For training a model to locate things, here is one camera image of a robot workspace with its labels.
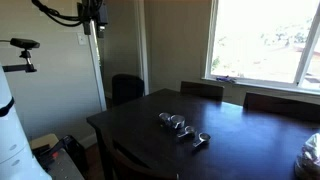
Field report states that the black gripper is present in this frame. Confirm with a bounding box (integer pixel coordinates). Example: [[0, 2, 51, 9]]
[[77, 0, 106, 39]]

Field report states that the half-cup steel measuring cup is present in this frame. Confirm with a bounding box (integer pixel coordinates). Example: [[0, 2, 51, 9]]
[[158, 112, 173, 126]]

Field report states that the largest steel measuring cup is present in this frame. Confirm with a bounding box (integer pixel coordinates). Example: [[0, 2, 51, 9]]
[[169, 114, 187, 131]]

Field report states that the black upholstered chair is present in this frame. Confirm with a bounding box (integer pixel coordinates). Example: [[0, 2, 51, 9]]
[[111, 73, 145, 108]]

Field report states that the black tool case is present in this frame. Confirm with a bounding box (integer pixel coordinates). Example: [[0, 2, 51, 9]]
[[33, 134, 88, 174]]

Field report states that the beige box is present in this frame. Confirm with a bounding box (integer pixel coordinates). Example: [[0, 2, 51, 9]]
[[29, 133, 60, 150]]

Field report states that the dark wooden straight-back chair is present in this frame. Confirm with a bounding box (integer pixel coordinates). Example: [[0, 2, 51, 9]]
[[180, 80, 225, 102], [243, 91, 320, 123]]

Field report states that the grey equipment case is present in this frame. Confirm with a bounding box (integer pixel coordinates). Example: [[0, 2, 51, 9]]
[[46, 148, 85, 180]]

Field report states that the blue object on sill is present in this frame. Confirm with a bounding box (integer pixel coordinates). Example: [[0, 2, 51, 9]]
[[215, 75, 237, 84]]

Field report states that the dark wooden round-back chair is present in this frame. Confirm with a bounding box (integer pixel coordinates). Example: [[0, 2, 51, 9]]
[[101, 131, 181, 180]]

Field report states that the white framed window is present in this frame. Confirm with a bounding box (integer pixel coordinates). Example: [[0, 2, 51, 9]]
[[203, 0, 320, 94]]

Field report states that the clear plastic food bag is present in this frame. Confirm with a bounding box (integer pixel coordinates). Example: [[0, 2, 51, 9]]
[[294, 132, 320, 180]]

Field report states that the white light switch plate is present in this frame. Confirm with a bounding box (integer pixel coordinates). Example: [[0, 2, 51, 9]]
[[77, 32, 88, 46]]

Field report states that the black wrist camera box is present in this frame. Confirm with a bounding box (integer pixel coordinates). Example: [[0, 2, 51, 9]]
[[98, 3, 109, 27]]

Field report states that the white door frame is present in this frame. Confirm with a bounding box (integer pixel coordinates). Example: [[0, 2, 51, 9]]
[[87, 0, 150, 113]]

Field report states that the black external camera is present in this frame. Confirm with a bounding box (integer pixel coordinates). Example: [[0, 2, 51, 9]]
[[9, 37, 41, 50]]

